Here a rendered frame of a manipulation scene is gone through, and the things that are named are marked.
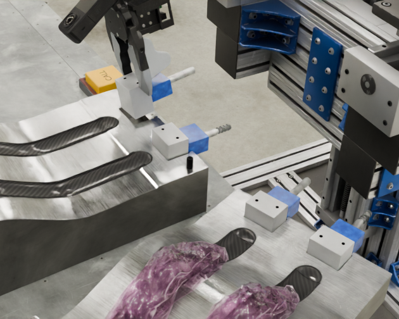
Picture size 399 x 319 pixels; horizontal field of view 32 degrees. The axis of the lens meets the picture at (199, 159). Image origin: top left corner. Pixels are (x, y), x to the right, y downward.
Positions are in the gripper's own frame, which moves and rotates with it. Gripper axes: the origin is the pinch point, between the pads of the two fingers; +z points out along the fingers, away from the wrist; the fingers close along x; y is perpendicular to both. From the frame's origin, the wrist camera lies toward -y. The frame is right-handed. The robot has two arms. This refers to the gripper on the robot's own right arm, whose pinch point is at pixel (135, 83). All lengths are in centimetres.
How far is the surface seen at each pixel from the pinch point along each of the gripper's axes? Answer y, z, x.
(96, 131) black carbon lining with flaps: -8.3, 5.2, 0.1
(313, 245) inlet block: 5.2, 13.1, -36.4
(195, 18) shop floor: 110, 86, 182
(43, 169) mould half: -19.5, 3.9, -5.4
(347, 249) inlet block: 8.0, 13.1, -39.9
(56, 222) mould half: -22.6, 4.4, -17.5
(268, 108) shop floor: 94, 95, 104
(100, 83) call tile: 0.9, 8.3, 19.5
